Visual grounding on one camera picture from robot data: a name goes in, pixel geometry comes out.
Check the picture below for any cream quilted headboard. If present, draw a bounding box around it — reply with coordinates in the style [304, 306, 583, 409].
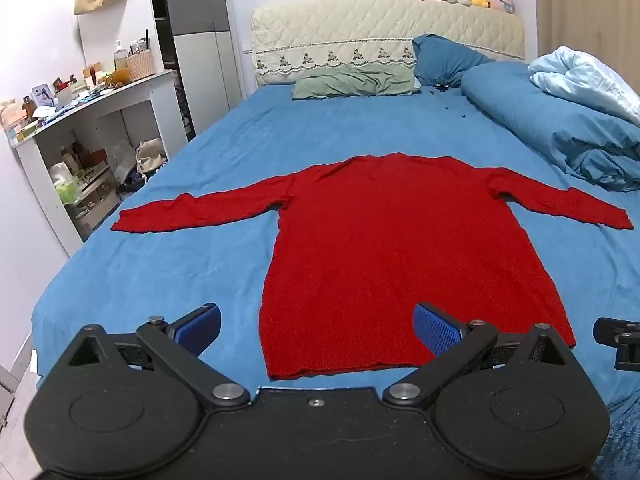
[250, 0, 526, 88]

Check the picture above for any red knit sweater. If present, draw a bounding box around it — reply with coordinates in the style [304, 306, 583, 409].
[111, 154, 633, 381]

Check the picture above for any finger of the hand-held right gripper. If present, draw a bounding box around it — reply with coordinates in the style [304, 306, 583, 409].
[593, 317, 640, 371]

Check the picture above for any blue textured rug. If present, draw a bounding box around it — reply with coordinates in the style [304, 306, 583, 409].
[590, 400, 640, 480]

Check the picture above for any white bag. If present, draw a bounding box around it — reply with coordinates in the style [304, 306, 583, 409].
[136, 139, 169, 176]

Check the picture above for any woven basket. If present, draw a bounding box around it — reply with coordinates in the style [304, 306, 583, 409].
[126, 50, 156, 81]

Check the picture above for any green pillow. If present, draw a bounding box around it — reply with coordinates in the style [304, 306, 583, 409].
[291, 64, 418, 101]

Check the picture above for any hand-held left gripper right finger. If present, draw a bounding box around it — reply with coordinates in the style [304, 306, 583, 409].
[382, 302, 573, 408]

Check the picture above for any light blue blanket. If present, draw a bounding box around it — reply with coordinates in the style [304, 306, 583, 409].
[528, 46, 640, 128]

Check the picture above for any beige curtain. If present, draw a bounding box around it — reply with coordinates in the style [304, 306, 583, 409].
[532, 0, 640, 61]

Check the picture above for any blue duvet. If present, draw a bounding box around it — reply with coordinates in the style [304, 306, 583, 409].
[460, 62, 640, 193]

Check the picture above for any white desk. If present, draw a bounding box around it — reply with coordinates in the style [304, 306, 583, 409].
[10, 70, 188, 257]

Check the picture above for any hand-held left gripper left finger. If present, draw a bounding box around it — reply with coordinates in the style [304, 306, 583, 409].
[67, 303, 250, 408]

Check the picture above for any white and grey wardrobe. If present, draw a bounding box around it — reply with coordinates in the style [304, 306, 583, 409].
[147, 0, 243, 141]

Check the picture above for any blue pillow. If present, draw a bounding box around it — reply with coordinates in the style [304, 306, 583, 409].
[412, 34, 496, 88]

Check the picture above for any bed with blue sheet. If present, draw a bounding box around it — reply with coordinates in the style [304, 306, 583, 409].
[30, 82, 640, 411]

